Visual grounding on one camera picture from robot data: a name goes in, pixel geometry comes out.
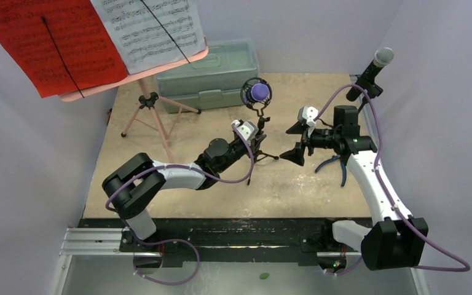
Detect purple toy microphone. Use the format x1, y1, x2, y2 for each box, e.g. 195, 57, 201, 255
249, 83, 270, 102

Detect black tripod mic stand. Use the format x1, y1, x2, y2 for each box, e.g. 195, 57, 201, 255
240, 78, 280, 186

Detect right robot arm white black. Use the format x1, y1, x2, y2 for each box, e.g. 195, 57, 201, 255
280, 105, 428, 270

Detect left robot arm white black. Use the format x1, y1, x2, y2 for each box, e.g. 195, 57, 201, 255
101, 120, 266, 251

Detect green plastic storage box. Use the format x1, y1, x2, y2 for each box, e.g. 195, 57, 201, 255
155, 39, 260, 110

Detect black desktop mic stand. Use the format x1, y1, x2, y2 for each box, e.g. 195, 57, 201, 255
346, 76, 384, 113

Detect black silver microphone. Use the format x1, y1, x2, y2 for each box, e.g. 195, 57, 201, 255
355, 47, 395, 99

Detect pink music stand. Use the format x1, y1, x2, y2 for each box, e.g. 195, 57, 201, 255
59, 48, 209, 163

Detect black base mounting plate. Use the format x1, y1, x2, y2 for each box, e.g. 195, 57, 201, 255
78, 218, 360, 272

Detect small green leaf piece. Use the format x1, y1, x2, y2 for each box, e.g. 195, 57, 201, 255
259, 272, 270, 280

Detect white sheet music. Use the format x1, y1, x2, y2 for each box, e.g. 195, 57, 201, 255
91, 0, 207, 74

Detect red sheet music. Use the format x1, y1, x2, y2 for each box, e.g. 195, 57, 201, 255
0, 1, 128, 98

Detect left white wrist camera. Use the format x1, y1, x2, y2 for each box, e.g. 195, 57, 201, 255
231, 120, 258, 141

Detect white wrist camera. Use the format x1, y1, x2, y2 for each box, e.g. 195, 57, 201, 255
297, 106, 319, 137
231, 120, 258, 141

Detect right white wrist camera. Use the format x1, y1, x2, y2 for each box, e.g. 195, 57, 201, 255
297, 106, 319, 137

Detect blue handled pliers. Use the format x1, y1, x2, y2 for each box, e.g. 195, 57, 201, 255
315, 154, 347, 188

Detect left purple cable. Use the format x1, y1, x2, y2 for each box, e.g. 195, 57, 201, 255
104, 122, 256, 286

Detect purple cable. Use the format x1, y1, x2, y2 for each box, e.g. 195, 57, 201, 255
104, 122, 256, 286
315, 84, 471, 278

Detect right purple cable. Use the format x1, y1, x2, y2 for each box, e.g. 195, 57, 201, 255
315, 84, 471, 278

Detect aluminium frame rail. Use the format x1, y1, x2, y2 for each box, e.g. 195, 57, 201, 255
60, 228, 359, 262

